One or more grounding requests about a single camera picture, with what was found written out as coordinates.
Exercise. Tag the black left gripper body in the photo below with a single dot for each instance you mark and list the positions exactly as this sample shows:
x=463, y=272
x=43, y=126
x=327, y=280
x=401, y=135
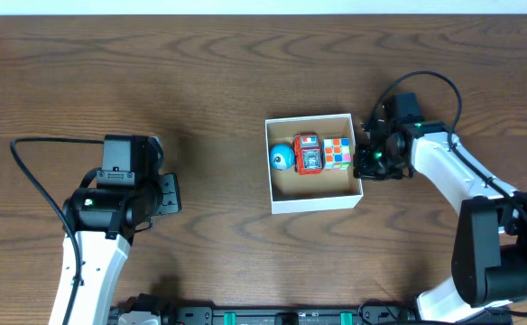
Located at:
x=170, y=194

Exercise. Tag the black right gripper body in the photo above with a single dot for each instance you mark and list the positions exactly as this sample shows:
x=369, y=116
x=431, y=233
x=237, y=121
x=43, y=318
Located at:
x=365, y=163

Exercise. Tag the colourful puzzle cube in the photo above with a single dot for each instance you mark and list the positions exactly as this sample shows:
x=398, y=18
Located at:
x=336, y=153

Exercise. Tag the white cardboard box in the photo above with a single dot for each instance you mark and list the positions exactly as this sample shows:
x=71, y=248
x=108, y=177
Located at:
x=291, y=192

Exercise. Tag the red toy car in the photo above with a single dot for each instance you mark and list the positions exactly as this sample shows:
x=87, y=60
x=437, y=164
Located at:
x=307, y=150

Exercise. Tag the blue white ball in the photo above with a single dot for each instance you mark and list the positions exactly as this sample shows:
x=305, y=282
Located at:
x=282, y=157

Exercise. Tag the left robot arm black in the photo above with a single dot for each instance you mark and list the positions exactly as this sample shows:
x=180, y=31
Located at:
x=113, y=202

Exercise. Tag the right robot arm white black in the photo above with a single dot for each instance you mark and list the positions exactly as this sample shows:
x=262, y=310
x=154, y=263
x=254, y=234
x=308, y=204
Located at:
x=489, y=259

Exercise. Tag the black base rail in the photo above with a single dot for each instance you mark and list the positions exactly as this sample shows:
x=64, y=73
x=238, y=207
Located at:
x=147, y=309

